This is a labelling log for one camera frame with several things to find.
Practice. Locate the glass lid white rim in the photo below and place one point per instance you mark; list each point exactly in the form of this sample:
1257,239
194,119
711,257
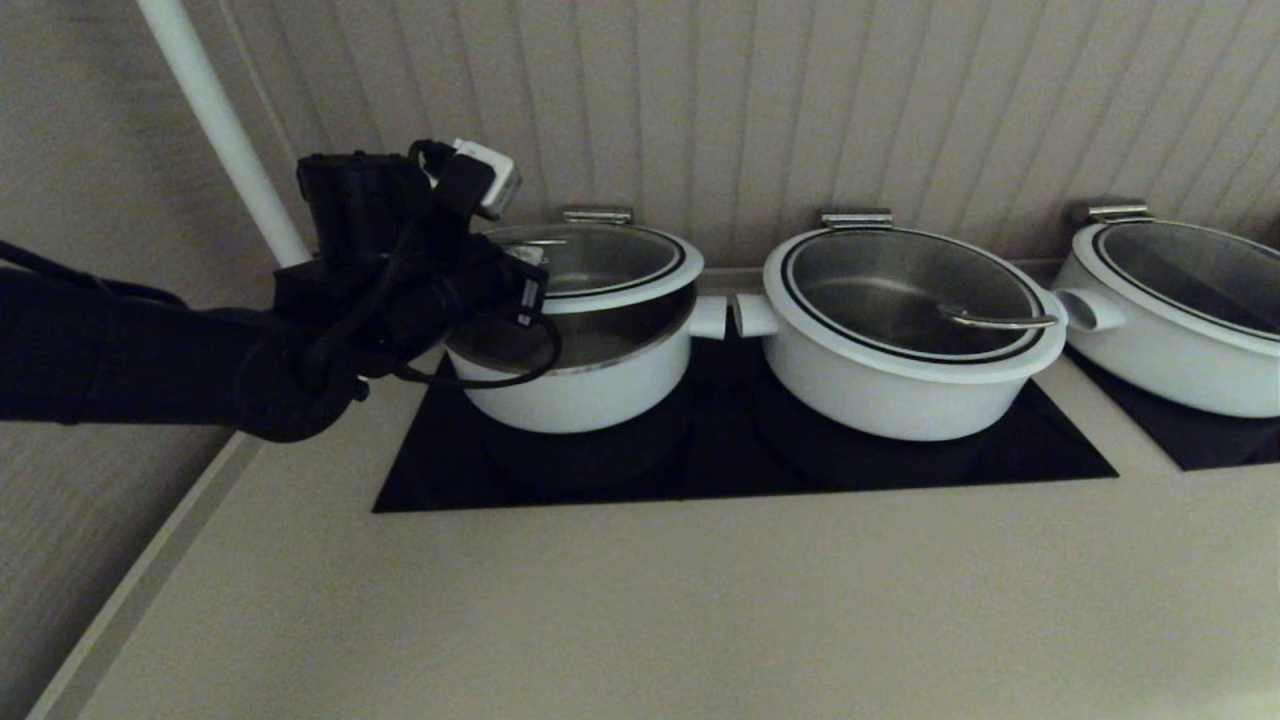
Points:
610,260
1200,270

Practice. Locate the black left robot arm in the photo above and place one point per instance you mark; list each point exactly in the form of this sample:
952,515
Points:
150,360

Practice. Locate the large black glass cooktop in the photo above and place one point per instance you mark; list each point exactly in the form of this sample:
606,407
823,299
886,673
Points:
720,462

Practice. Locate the middle white pot with lid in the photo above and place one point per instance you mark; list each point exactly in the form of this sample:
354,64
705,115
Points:
900,290

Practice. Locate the white round pot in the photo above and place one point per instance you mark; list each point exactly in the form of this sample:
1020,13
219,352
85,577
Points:
580,400
880,408
1150,362

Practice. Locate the white metal pole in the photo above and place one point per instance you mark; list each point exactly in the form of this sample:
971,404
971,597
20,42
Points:
200,90

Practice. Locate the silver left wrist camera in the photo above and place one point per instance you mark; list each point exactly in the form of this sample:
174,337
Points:
490,180

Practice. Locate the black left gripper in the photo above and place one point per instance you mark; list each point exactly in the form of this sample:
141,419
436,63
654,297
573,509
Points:
460,295

